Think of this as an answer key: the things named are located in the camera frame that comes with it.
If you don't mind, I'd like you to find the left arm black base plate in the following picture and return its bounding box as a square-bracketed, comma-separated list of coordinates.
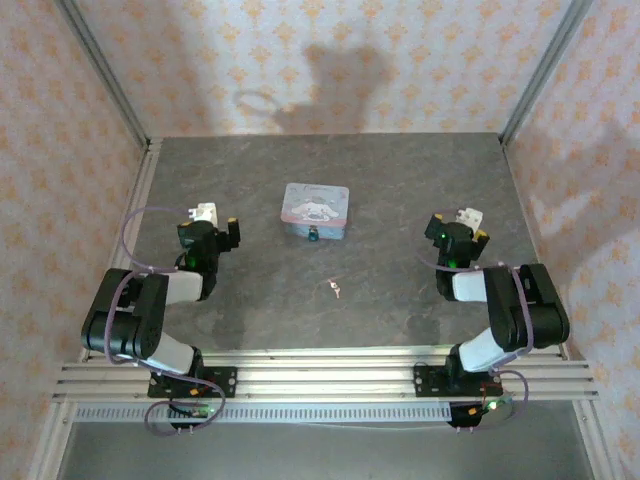
[148, 367, 238, 400]

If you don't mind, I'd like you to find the cartoon print tin box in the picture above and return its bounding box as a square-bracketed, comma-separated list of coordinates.
[280, 182, 351, 242]

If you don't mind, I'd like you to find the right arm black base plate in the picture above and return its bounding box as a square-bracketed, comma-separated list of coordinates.
[413, 363, 503, 399]

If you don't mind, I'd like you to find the aluminium frame post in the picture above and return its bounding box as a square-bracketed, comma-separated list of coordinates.
[498, 0, 597, 146]
[53, 0, 152, 151]

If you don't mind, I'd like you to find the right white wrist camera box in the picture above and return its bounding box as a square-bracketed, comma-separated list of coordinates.
[455, 206, 486, 232]

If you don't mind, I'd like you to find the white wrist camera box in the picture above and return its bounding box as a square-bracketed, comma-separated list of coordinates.
[455, 206, 486, 232]
[187, 201, 220, 227]

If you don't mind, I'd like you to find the aluminium table side rail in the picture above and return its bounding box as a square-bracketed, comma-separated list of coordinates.
[499, 139, 570, 359]
[77, 138, 165, 362]

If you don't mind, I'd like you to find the white slotted cable duct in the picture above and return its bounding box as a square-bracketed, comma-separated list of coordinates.
[74, 402, 454, 425]

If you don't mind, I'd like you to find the aluminium frame leg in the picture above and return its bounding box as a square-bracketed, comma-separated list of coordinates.
[572, 399, 619, 480]
[27, 399, 77, 480]

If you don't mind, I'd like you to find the black controller bracket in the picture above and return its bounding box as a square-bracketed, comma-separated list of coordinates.
[446, 399, 501, 434]
[167, 399, 214, 435]

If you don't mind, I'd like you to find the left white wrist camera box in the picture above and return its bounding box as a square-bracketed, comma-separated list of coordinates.
[187, 201, 220, 227]

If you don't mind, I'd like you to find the aluminium mounting rail beam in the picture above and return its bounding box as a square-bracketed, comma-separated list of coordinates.
[52, 344, 599, 402]

